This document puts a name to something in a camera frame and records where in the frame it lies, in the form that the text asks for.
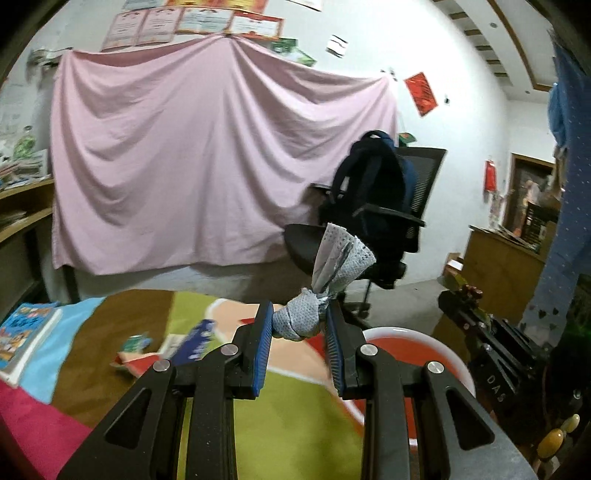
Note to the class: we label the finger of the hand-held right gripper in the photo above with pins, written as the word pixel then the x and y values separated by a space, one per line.
pixel 464 314

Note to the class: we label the green and red wall sticker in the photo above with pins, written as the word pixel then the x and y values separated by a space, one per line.
pixel 406 137

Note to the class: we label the red bucket with white rim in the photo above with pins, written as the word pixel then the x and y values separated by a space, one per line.
pixel 406 348

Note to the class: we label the brown green wrapper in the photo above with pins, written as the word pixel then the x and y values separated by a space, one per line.
pixel 455 281

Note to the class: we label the wooden cabinet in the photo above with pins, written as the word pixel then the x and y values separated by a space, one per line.
pixel 498 277

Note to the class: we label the green leaflet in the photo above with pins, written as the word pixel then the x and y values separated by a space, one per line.
pixel 284 47
pixel 304 57

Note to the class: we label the light blue cloth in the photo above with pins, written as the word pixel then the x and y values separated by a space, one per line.
pixel 557 115

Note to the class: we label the wooden shelf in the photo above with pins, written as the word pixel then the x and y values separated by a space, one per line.
pixel 27 194

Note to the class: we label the pink framed certificate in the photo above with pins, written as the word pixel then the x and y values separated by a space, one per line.
pixel 123 30
pixel 159 25

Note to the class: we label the red and white wrapper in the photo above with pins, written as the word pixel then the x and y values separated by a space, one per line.
pixel 134 362

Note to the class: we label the blue snack packet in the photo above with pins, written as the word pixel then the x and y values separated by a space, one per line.
pixel 196 341

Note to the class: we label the blue dotted curtain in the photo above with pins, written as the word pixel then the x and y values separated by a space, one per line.
pixel 561 258

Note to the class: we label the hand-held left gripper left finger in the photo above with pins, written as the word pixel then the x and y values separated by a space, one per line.
pixel 263 350

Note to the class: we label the cartoon cover book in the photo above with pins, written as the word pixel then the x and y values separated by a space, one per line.
pixel 25 332

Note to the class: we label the pink bed sheet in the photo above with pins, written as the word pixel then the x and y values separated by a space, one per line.
pixel 184 161

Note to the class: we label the red hanging ornament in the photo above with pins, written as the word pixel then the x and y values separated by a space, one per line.
pixel 490 175

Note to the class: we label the colourful printed blanket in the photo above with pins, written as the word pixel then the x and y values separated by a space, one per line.
pixel 295 415

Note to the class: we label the red paper wall decoration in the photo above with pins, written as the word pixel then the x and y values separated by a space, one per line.
pixel 421 94

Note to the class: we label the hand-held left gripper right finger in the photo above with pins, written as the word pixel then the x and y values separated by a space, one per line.
pixel 334 355

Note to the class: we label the grey perforated wipe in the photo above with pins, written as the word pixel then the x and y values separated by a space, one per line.
pixel 300 318

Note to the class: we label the white paper piece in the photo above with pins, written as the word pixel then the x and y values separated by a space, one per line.
pixel 171 346

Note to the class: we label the green small packet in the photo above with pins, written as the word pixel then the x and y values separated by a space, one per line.
pixel 136 344

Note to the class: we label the red and brown cardboard box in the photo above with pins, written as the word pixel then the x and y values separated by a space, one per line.
pixel 455 265

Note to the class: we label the green plastic bottle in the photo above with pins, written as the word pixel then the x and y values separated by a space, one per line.
pixel 25 145

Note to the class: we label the dark blue backpack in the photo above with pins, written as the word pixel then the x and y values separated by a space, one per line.
pixel 378 184

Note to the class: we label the brown wooden door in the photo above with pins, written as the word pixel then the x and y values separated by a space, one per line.
pixel 519 194

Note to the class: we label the black office chair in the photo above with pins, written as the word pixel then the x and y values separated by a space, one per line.
pixel 427 184

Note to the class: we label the black and white paper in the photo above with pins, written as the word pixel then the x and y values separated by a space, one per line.
pixel 337 45

